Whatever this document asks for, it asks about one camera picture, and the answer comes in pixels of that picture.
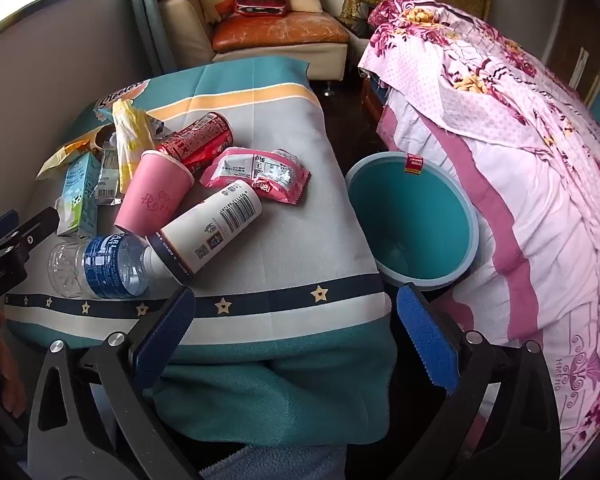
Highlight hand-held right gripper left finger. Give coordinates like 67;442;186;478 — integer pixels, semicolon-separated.
27;287;201;480

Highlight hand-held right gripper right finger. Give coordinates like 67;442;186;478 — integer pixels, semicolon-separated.
387;282;563;480

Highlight light blue milk carton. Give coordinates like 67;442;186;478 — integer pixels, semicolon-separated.
55;152;103;238

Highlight cream and orange snack wrapper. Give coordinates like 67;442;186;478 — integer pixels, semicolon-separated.
35;125;116;181

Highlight clear plastic water bottle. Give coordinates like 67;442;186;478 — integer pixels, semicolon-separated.
48;234;193;301

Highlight clear plastic wrapper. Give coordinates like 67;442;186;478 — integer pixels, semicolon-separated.
94;132;123;206

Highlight white cylindrical bottle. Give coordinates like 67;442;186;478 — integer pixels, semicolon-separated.
146;180;263;277

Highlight pink paper cup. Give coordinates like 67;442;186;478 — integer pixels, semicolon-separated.
114;149;196;241

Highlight teal plastic bin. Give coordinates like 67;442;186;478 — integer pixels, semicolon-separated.
344;151;480;293

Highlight yellow white cloth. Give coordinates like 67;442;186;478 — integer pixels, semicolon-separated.
111;99;156;193

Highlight pink snack packet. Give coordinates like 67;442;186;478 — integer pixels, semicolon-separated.
199;146;312;206

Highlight red drink can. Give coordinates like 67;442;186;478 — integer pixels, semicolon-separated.
156;111;236;176

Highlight person's left hand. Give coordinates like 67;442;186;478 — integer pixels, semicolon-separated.
0;309;27;413

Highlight teal and grey printed blanket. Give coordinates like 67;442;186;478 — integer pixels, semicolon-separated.
2;56;398;448

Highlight pink floral bedsheet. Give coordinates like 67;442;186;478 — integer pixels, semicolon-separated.
357;0;600;478

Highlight cream leather sofa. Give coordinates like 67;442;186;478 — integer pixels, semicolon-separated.
152;0;351;98

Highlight orange seat cushion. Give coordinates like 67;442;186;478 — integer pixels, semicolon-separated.
211;12;350;53

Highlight brown wooden door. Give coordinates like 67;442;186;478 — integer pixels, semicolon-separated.
545;0;600;106

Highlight wooden bed frame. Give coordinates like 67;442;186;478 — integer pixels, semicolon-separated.
360;75;387;126

